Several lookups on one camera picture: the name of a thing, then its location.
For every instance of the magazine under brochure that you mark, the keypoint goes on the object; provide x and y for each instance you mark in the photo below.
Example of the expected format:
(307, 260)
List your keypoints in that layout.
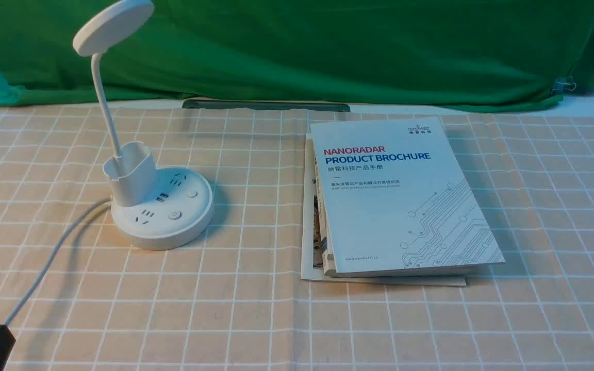
(311, 250)

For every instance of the dark grey flat bar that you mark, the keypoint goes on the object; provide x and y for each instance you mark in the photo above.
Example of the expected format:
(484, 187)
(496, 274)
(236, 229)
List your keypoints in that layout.
(216, 104)

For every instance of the checkered beige tablecloth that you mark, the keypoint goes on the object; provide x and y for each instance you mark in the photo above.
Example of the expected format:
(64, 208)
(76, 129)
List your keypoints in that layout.
(233, 298)

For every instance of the white desk lamp with base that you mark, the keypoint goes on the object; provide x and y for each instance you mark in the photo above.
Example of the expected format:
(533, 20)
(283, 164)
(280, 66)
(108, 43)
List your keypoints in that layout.
(154, 208)

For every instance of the white Nanoradar product brochure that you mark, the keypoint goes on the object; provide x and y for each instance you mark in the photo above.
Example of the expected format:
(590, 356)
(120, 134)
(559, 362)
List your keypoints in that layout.
(396, 202)

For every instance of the metal binder clip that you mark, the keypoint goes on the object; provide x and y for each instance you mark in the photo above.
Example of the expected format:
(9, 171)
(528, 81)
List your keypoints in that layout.
(563, 85)

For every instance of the green backdrop cloth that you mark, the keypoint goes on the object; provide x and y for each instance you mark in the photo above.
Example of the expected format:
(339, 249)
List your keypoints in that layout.
(475, 56)

